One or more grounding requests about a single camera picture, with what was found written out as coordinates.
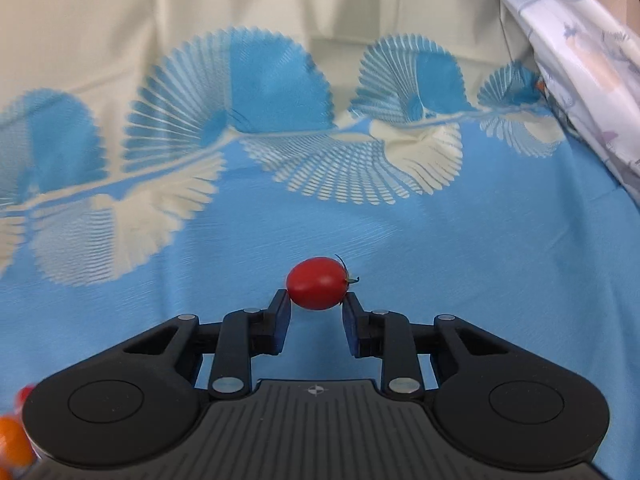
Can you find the white printed quilt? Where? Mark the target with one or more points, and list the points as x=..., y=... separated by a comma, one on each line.
x=575, y=50

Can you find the orange kumquat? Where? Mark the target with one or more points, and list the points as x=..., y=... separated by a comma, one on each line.
x=10, y=440

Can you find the red cherry tomato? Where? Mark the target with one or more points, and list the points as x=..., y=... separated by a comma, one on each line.
x=23, y=396
x=315, y=282

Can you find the blue cream fan-print bedsheet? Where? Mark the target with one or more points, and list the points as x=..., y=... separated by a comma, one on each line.
x=450, y=240

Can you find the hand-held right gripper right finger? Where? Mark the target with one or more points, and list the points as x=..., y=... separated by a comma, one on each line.
x=351, y=330

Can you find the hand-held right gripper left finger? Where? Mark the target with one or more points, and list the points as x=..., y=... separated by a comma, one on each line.
x=280, y=327

